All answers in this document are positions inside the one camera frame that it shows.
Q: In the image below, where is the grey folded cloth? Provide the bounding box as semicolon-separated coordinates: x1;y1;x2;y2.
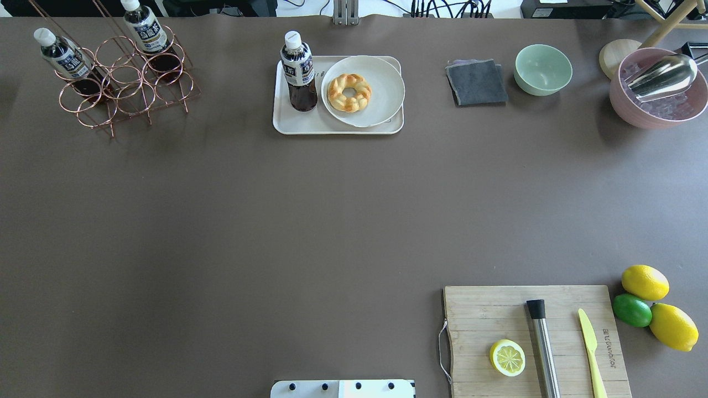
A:
445;60;508;107

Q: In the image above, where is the aluminium frame post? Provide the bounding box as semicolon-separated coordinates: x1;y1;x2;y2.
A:
332;0;360;26

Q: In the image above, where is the copper wire bottle rack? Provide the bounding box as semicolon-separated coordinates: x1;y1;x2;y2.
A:
31;1;202;138

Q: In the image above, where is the green lime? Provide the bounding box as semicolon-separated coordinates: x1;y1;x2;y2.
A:
612;293;653;328

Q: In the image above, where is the wooden cutting board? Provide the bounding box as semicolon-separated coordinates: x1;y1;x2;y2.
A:
443;285;632;397

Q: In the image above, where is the lower whole lemon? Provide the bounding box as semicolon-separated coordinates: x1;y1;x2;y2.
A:
648;303;700;352

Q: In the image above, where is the tea bottle back left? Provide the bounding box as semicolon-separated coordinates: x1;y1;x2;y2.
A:
33;28;113;102

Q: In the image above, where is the pink ice bowl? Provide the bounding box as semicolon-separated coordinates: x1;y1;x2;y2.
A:
610;48;706;129

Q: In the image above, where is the half lemon slice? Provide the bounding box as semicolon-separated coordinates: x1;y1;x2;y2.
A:
489;338;526;377

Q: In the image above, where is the yellow plastic knife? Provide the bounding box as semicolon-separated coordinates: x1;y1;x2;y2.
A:
577;309;608;397

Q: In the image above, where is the cream serving tray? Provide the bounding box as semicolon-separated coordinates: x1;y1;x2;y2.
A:
272;55;404;134

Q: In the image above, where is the white round plate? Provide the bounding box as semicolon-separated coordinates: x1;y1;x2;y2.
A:
320;55;405;128

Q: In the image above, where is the steel muddler black tip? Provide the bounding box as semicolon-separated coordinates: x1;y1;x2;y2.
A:
526;299;561;397

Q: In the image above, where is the green ceramic bowl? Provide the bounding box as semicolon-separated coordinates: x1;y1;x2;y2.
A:
514;44;573;96

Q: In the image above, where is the braided ring pastry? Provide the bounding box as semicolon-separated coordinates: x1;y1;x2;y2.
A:
327;74;372;113

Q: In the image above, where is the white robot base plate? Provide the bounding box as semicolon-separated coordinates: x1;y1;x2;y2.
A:
270;379;417;397

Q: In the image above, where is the tea bottle white cap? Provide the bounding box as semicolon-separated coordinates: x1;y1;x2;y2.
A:
280;30;318;112

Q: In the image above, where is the whole lemon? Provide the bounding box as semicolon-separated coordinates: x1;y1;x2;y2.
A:
648;303;700;352
621;264;670;301

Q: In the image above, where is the upper whole lemon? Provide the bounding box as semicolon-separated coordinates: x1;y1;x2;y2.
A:
621;264;670;301

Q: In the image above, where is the tea bottle back right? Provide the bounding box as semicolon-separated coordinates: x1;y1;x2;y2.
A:
121;1;181;82

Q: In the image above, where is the round wooden stand base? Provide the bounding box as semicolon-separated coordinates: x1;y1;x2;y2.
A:
598;39;642;79

